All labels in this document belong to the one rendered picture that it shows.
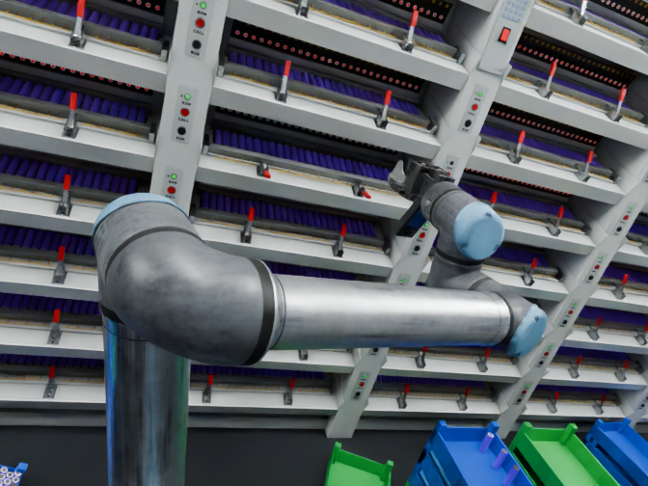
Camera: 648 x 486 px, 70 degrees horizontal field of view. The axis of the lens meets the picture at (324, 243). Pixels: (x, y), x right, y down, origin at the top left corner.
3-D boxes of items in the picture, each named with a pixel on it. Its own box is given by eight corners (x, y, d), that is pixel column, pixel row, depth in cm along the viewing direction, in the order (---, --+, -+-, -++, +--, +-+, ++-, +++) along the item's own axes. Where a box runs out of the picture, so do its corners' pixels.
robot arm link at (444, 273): (451, 330, 85) (470, 270, 80) (411, 297, 94) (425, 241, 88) (486, 320, 90) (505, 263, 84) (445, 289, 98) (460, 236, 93)
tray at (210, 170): (409, 222, 134) (425, 197, 128) (193, 180, 113) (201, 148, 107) (391, 178, 148) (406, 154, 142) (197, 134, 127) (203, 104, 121)
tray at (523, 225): (586, 256, 158) (617, 227, 149) (436, 227, 137) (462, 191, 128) (557, 215, 172) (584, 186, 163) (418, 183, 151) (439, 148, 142)
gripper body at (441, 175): (437, 164, 105) (464, 181, 94) (423, 200, 108) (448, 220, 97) (407, 157, 102) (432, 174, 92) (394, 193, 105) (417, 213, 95)
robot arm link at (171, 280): (142, 283, 37) (566, 309, 76) (117, 221, 46) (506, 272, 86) (112, 400, 40) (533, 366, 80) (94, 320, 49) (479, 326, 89)
